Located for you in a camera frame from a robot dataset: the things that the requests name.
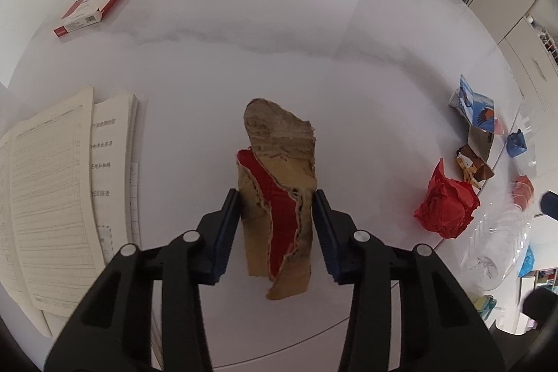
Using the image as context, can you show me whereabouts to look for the white printed paper stack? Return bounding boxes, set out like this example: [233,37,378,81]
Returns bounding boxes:
[89,93,141,266]

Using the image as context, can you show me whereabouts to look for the crumpled red paper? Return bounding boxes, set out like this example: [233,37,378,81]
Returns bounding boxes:
[414,158,481,240]

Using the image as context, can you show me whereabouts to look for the torn brown cardboard piece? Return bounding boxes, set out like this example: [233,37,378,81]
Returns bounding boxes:
[235,98,318,301]

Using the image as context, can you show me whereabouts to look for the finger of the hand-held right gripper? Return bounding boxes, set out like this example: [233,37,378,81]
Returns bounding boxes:
[540,191,558,220]

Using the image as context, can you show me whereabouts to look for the red and white box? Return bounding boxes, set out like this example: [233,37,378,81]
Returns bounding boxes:
[53,0,129,38]

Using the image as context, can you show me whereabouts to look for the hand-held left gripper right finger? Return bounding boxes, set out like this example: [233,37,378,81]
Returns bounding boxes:
[312,189,506,372]

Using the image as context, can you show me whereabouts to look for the cream printed form sheets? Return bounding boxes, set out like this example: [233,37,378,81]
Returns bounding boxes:
[0,85,105,351]

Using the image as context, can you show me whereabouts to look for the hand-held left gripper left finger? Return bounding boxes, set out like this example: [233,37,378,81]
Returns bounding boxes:
[44,188,240,372]

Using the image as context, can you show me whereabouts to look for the clear plastic container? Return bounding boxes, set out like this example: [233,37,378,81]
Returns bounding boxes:
[460,180,538,293]

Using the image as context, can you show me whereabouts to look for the blue printed carton piece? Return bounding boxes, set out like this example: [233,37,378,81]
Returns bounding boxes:
[449,74,498,132]

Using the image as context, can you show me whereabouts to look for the crumpled blue paper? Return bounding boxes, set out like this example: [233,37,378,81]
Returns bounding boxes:
[506,129,528,158]

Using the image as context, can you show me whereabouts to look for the shelf clutter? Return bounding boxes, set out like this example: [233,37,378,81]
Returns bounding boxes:
[525,15,558,65]

